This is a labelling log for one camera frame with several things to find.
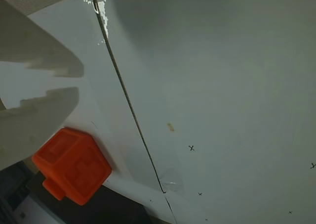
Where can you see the orange square block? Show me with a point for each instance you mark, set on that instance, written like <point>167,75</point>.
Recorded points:
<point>74,164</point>

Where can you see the dark open-top box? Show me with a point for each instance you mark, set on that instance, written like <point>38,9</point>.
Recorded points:
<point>123,209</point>

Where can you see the small white paper sheet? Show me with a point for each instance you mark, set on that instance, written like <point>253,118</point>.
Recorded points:
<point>103,98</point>

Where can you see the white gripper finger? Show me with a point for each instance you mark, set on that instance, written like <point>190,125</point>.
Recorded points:
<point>37,51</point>
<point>37,125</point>

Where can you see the large white paper sheet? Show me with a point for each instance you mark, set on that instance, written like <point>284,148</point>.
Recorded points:
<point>222,85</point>

